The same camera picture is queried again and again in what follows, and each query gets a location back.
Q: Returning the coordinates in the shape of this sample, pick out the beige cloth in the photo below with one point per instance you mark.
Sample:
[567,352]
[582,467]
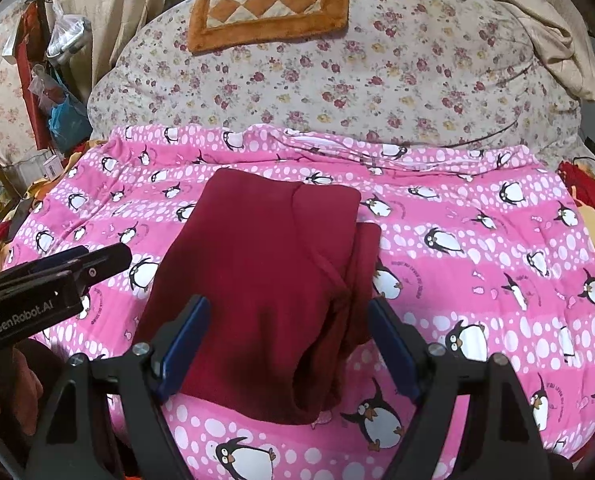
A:
[552,20]

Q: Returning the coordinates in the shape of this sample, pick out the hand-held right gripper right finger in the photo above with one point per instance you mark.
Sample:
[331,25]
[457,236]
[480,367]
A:
[395,350]

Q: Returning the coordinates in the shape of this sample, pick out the floral print quilt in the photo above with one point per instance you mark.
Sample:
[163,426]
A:
[377,85]

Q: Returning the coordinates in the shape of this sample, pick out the pink penguin print blanket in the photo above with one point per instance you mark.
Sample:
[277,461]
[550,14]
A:
[477,310]

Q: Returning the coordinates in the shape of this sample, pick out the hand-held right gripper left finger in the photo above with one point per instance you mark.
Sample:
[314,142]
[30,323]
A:
[185,345]

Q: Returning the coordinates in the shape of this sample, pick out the dark red garment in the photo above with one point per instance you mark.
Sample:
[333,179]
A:
[257,260]

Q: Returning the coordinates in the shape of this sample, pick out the person's left hand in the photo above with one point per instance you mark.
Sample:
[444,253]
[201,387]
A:
[12,390]

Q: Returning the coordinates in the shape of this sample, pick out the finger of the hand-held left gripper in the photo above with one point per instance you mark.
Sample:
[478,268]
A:
[52,257]
[112,260]

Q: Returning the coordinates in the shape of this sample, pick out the beige curtain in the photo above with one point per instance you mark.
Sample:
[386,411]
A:
[112,10]

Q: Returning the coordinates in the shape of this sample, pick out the white box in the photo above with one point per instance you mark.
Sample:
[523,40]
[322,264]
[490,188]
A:
[35,170]

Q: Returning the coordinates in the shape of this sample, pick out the clear plastic bag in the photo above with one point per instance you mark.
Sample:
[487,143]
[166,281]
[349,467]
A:
[67,35]

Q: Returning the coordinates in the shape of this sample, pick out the red hanging cloth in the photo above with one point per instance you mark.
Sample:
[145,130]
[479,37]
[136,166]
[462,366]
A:
[27,60]

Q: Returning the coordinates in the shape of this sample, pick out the blue plastic bag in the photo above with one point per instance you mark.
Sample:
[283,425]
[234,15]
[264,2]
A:
[67,120]

